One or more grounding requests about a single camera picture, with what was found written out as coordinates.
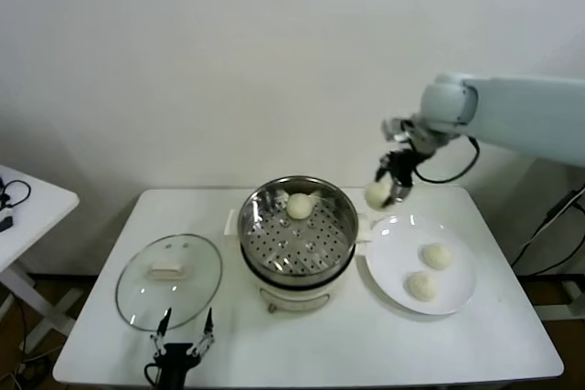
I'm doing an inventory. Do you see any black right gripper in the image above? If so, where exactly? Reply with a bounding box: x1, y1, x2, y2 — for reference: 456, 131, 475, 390
375, 148, 429, 206

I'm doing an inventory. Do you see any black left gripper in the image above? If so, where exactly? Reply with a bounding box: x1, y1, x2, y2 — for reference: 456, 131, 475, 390
149, 306, 216, 390

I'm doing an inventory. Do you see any white steamed baozi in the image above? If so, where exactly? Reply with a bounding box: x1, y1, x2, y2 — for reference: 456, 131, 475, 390
405, 270, 439, 303
364, 181, 393, 211
419, 242, 452, 271
285, 193, 314, 221

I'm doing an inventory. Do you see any stainless steel steamer basket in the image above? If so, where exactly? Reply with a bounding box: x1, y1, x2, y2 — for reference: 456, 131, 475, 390
237, 174, 360, 287

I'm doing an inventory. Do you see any round glass pot lid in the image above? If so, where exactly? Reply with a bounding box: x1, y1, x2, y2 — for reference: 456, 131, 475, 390
113, 233, 224, 332

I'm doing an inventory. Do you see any white round plate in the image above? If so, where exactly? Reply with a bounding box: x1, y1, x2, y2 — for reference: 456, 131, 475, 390
365, 214, 479, 317

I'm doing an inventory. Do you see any cream white electric cooker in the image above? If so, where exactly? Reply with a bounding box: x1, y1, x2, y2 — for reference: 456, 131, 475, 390
223, 209, 374, 314

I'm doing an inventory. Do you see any white folding side table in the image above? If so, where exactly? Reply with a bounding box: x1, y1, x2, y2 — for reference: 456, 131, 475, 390
0, 163, 81, 357

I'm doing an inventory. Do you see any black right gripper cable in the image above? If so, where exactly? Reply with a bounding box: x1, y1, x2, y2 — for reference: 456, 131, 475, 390
413, 133, 481, 184

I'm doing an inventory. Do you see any black power adapter cable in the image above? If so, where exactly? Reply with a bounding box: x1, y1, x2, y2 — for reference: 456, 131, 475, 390
509, 188, 585, 270

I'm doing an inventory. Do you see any thin black looped cable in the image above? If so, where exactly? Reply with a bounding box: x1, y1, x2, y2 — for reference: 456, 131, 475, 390
0, 179, 32, 211

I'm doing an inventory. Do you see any white metal floor frame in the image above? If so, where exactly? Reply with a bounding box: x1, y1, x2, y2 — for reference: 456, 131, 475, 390
537, 278, 585, 322

